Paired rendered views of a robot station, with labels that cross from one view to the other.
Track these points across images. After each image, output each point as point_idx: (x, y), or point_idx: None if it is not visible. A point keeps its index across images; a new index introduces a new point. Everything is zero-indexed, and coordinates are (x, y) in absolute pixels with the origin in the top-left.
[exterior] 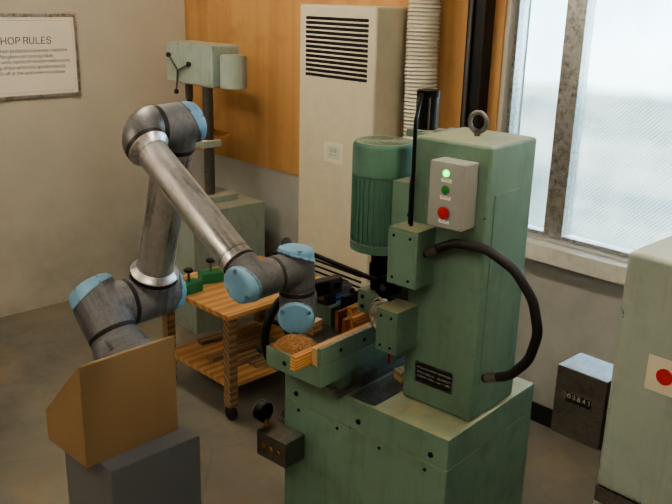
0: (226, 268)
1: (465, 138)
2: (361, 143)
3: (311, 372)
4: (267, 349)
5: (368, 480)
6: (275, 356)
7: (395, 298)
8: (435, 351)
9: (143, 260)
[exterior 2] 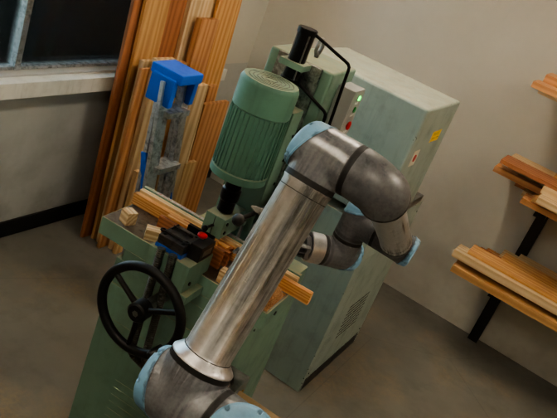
0: (410, 247)
1: (331, 64)
2: (293, 92)
3: (289, 298)
4: (267, 316)
5: (258, 342)
6: (270, 315)
7: (261, 206)
8: None
9: (239, 349)
